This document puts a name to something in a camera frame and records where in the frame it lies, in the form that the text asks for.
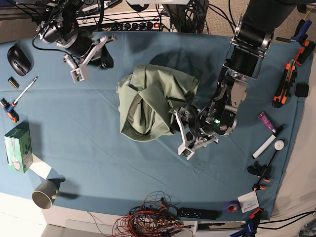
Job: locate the right silver gripper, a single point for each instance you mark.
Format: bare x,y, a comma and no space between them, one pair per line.
85,50

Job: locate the left silver gripper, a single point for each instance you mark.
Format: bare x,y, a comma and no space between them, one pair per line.
185,121

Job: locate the light green T-shirt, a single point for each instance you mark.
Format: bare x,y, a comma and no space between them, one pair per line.
147,98

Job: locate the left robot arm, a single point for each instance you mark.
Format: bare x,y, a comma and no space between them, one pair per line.
252,38

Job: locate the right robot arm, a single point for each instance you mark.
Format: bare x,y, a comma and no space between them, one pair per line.
59,24

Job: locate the black power strip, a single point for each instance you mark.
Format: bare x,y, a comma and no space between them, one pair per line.
135,26

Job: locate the black computer mouse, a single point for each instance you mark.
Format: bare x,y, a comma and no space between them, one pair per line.
18,60

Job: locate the blue table cloth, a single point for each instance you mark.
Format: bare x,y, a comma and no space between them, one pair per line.
74,127

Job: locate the black remote control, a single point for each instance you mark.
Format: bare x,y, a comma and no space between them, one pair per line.
198,213

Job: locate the purple tube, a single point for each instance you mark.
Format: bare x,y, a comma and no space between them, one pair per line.
263,118

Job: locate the white marker pen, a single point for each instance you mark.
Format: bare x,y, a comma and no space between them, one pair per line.
267,142

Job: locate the small gold battery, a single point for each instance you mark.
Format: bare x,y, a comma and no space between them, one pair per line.
13,82

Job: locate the purple tape roll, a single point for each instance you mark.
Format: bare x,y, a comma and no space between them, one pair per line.
231,207

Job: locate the black orange bar clamp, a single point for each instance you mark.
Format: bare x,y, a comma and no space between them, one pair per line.
262,172

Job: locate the white paper packet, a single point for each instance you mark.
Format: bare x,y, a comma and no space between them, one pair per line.
248,201

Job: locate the white round cap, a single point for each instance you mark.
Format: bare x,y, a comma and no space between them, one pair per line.
278,145

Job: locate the orange black utility knife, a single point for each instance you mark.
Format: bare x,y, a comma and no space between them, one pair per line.
283,90

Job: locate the green tissue box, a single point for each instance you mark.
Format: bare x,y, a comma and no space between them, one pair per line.
18,148

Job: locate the blue black bar clamp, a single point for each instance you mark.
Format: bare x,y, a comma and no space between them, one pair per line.
250,227

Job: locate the white paper sheet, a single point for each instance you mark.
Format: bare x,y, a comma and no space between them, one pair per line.
40,168

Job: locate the black square box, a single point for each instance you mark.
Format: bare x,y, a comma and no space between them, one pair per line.
302,90

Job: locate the grey ceramic mug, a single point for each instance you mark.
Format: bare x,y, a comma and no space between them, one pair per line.
45,194

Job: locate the blue black spring clamp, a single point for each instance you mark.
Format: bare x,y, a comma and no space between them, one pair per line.
300,34

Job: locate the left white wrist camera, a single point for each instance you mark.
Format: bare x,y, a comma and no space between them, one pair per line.
185,151

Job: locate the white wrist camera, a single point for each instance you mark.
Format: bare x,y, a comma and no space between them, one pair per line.
185,151
79,74

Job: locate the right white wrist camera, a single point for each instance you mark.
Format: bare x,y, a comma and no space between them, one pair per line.
79,74

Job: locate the blue orange handled screwdriver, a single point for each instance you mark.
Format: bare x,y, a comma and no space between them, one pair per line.
9,108

